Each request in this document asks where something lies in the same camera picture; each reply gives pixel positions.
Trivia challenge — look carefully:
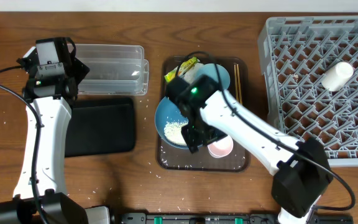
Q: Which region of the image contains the green yellow snack wrapper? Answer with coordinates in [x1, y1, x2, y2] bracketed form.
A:
[164, 57, 200, 83]

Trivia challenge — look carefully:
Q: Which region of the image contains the pile of white rice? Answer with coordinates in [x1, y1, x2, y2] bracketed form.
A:
[163, 121, 188, 146]

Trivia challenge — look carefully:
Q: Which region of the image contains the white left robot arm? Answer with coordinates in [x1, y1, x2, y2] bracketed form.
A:
[0, 37, 111, 223]

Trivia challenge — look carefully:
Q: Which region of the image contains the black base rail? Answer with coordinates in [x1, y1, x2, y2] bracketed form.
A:
[116, 212, 354, 224]

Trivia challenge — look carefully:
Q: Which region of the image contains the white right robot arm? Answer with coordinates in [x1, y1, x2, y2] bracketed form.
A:
[165, 75, 333, 223]

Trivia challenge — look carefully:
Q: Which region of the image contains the crumpled white napkin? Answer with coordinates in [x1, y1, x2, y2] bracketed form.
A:
[181, 63, 204, 84]

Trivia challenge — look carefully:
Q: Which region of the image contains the grey dishwasher rack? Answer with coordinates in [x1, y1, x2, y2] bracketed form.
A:
[257, 16, 358, 167]

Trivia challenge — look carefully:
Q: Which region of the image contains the black tray bin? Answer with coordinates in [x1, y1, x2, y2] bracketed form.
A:
[65, 98, 136, 157]

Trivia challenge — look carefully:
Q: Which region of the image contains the brown serving tray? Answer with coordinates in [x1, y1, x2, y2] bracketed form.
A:
[157, 57, 250, 172]

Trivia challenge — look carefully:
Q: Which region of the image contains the light blue bowl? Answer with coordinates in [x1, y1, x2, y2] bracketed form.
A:
[195, 63, 231, 90]

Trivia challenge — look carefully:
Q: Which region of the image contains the pink cup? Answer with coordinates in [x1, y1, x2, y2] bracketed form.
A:
[208, 136, 234, 159]

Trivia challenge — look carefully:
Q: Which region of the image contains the cream white cup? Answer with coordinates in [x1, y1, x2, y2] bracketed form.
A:
[321, 62, 354, 91]

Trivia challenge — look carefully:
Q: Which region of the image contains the clear plastic bin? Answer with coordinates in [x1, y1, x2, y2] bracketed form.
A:
[76, 44, 149, 95]

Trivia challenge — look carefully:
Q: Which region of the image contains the dark blue plate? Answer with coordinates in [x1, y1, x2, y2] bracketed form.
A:
[155, 97, 188, 149]

